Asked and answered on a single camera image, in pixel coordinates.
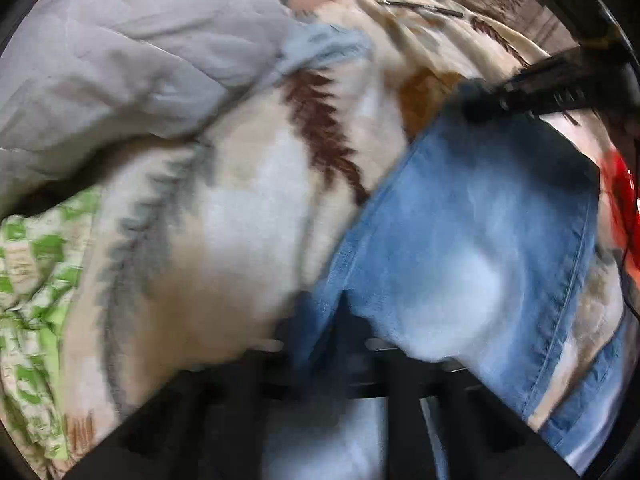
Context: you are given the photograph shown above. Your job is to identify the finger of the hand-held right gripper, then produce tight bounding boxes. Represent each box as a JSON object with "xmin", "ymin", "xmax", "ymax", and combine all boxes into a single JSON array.
[{"xmin": 460, "ymin": 50, "xmax": 618, "ymax": 123}]

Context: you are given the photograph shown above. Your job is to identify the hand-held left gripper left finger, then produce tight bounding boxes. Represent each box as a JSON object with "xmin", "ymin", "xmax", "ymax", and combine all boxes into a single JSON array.
[{"xmin": 65, "ymin": 307, "xmax": 302, "ymax": 480}]

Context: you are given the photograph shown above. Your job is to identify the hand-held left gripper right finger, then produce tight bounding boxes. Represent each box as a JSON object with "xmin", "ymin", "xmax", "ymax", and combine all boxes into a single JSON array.
[{"xmin": 339, "ymin": 297, "xmax": 577, "ymax": 480}]

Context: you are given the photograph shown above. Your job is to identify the blue jeans pants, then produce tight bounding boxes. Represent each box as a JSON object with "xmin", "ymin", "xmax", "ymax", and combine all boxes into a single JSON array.
[{"xmin": 262, "ymin": 110, "xmax": 632, "ymax": 480}]

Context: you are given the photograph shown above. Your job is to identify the brown striped cloth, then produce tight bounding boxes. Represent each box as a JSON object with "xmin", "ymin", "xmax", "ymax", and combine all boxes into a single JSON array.
[{"xmin": 440, "ymin": 0, "xmax": 581, "ymax": 53}]

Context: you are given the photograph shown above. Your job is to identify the red object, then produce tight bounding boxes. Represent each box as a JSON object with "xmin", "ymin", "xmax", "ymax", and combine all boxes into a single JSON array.
[{"xmin": 597, "ymin": 150, "xmax": 640, "ymax": 281}]

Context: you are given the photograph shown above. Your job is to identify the leaf print blanket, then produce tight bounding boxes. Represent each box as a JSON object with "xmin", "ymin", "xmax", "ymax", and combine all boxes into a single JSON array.
[{"xmin": 47, "ymin": 0, "xmax": 628, "ymax": 466}]

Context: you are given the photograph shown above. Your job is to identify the green white patterned cloth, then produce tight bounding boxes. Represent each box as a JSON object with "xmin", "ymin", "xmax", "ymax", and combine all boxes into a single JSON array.
[{"xmin": 0, "ymin": 185, "xmax": 105, "ymax": 461}]

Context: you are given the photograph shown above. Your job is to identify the grey quilt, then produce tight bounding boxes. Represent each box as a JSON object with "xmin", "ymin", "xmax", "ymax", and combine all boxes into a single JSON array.
[{"xmin": 0, "ymin": 0, "xmax": 313, "ymax": 216}]

